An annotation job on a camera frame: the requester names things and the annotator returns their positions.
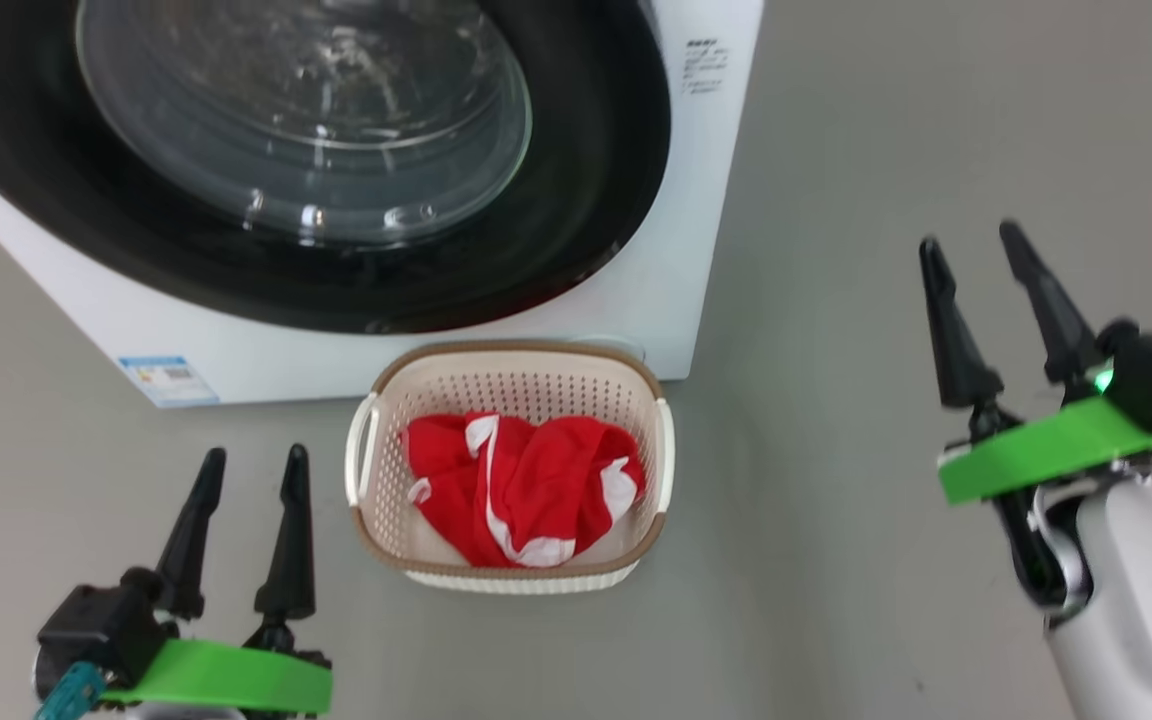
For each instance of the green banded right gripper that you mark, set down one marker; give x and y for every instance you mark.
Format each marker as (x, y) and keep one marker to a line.
(1046, 450)

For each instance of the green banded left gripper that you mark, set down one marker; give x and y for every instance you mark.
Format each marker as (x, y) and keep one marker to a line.
(226, 678)

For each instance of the red and white garment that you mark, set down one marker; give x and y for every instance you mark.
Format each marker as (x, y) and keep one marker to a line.
(536, 490)

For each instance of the round glass washer door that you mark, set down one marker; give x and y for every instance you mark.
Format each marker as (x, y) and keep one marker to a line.
(586, 200)

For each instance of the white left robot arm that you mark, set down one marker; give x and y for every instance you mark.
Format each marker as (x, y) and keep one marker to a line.
(186, 715)

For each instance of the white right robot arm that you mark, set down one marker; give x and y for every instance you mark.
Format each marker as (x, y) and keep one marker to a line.
(1136, 600)

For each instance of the white front-load washing machine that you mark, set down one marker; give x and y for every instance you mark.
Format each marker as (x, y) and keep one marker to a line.
(696, 250)

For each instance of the cream perforated laundry basket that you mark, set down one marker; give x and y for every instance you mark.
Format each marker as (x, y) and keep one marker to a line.
(536, 385)

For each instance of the blue energy label sticker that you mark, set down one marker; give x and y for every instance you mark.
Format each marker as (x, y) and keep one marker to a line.
(168, 380)

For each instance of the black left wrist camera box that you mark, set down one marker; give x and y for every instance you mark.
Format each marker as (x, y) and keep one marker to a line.
(96, 630)

